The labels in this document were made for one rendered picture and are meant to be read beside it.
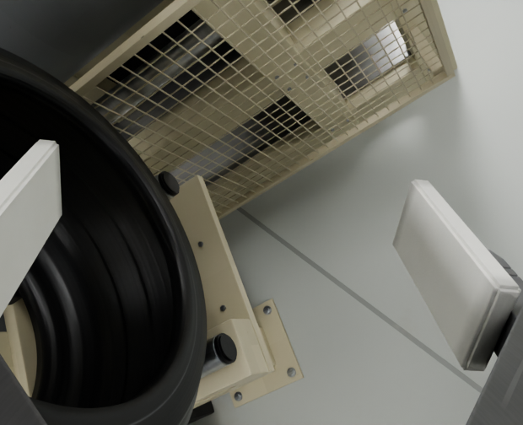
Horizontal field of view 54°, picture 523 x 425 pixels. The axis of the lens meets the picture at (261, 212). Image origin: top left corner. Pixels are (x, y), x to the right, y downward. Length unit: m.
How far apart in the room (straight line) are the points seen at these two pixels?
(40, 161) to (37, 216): 0.02
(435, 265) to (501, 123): 1.47
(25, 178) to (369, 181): 1.53
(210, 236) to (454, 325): 0.75
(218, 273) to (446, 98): 1.04
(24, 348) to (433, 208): 0.85
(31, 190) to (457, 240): 0.13
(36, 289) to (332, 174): 1.08
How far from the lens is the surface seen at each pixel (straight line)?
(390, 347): 1.59
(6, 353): 0.98
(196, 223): 0.91
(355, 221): 1.64
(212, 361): 0.74
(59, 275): 0.92
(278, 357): 1.70
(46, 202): 0.18
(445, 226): 0.17
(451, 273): 0.17
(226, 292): 0.86
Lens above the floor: 1.54
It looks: 60 degrees down
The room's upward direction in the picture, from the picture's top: 68 degrees counter-clockwise
